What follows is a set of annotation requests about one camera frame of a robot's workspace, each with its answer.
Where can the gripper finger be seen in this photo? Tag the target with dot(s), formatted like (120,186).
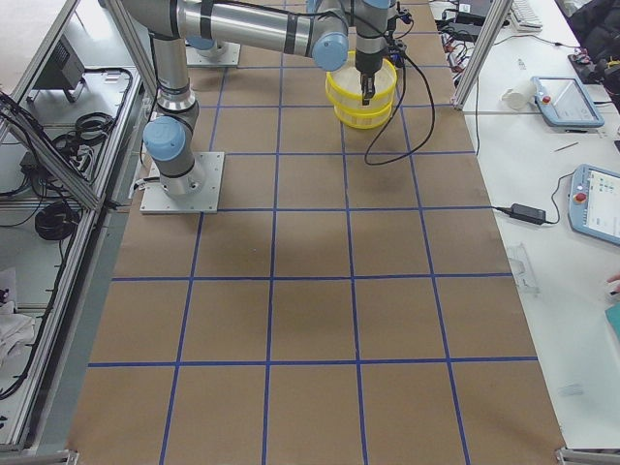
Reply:
(367,84)

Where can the yellow steamer layer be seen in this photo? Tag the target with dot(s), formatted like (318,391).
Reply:
(343,87)
(362,119)

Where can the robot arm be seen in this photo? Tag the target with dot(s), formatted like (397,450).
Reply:
(321,33)
(208,48)

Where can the white cup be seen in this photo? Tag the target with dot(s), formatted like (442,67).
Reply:
(519,96)

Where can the far teach pendant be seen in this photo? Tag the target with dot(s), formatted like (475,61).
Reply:
(565,104)

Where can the teach pendant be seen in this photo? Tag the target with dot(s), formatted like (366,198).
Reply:
(565,104)
(594,203)

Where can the black power adapter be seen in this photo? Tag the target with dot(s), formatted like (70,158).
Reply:
(528,214)

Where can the near teach pendant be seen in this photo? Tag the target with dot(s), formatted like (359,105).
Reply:
(594,203)

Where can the aluminium frame post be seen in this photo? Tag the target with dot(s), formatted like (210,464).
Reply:
(493,23)

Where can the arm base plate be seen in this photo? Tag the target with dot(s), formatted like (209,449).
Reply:
(195,192)
(221,55)

